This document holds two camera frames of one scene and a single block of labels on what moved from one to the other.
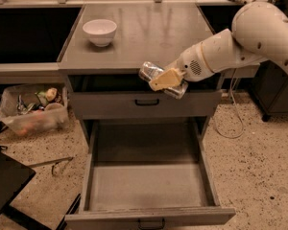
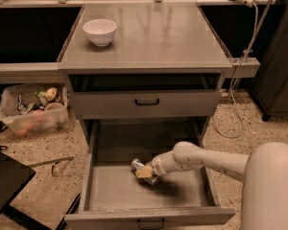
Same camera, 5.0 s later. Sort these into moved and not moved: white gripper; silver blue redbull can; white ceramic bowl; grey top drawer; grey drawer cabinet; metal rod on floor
Moved: silver blue redbull can; white gripper
Not moved: grey drawer cabinet; grey top drawer; metal rod on floor; white ceramic bowl
